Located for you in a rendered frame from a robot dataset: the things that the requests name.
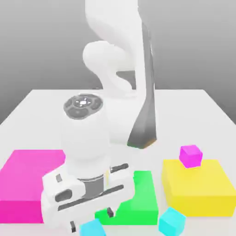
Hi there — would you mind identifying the large yellow box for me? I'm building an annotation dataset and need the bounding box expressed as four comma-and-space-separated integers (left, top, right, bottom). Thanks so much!
161, 159, 236, 218

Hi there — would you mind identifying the small cyan cube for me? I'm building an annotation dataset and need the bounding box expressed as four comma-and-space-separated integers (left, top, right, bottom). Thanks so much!
158, 206, 187, 236
79, 218, 107, 236

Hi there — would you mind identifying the large pink box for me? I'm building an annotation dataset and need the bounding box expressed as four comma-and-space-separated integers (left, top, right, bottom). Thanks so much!
0, 149, 66, 224

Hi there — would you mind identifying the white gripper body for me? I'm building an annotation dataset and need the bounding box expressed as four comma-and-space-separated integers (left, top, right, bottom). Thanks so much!
40, 170, 136, 230

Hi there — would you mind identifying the small magenta cube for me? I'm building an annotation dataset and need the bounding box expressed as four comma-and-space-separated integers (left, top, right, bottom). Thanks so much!
179, 145, 204, 169

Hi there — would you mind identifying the large green box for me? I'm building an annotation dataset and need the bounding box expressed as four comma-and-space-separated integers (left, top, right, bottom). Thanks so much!
94, 170, 159, 226

